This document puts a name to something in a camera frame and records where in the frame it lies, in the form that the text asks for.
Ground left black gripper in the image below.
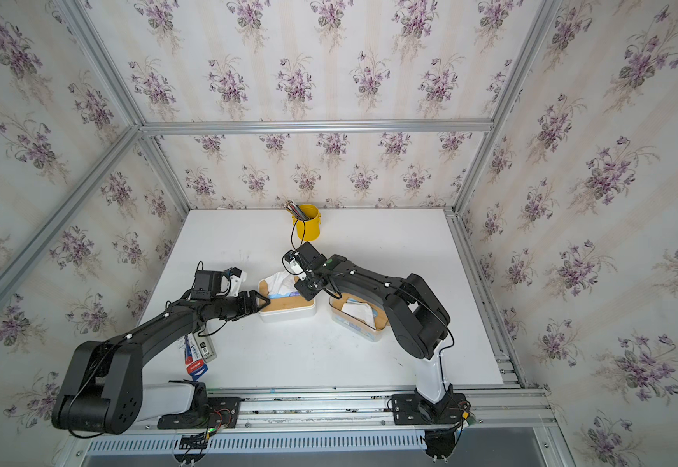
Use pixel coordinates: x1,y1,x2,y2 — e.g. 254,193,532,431
207,289,270,322

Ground white box with bamboo lid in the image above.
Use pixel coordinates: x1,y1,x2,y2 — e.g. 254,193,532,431
258,291,317,323

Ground clear plastic tissue box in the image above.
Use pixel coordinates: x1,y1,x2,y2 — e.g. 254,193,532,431
328,293,391,344

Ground bamboo tissue box lid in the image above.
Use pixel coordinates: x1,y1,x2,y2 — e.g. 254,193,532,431
331,294,389,334

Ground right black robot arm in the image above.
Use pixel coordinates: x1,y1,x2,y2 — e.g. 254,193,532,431
282,242,455,405

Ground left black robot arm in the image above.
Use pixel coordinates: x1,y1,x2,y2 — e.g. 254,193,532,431
51,270,271,439

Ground yellow metal pen bucket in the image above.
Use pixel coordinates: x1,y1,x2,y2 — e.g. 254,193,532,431
292,204,321,242

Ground colored pencils bundle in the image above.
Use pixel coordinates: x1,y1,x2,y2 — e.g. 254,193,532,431
286,200,310,222

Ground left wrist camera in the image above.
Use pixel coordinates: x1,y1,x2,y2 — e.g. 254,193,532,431
224,267,247,297

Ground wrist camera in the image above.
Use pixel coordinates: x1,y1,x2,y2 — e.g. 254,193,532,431
224,267,247,297
282,250,305,277

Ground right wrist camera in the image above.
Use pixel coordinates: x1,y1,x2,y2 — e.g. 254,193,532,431
282,250,305,277

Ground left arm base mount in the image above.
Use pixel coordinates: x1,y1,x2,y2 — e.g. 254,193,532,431
156,380,242,456

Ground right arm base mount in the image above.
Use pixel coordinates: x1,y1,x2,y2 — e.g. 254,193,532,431
387,386,478,462

